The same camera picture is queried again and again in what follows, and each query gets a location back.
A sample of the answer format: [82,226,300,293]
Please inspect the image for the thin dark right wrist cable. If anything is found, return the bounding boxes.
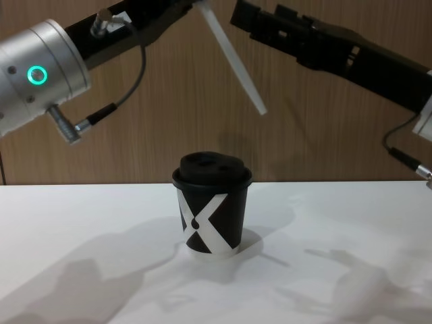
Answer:
[382,113,432,190]

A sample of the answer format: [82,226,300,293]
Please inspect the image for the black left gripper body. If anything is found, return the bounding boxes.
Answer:
[63,0,169,71]

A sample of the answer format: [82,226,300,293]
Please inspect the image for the black plastic cup lid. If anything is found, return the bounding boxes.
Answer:
[171,150,252,197]

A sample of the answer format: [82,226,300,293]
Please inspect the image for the white plastic straw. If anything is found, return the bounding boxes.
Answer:
[197,1,269,117]

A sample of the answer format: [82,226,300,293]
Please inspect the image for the thin grey left wrist cable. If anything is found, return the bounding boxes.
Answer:
[46,9,148,146]

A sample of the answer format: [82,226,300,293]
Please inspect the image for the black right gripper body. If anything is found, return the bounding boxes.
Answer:
[295,19,432,113]

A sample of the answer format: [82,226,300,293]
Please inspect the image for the black and white paper cup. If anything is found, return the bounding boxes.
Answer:
[177,184,251,261]

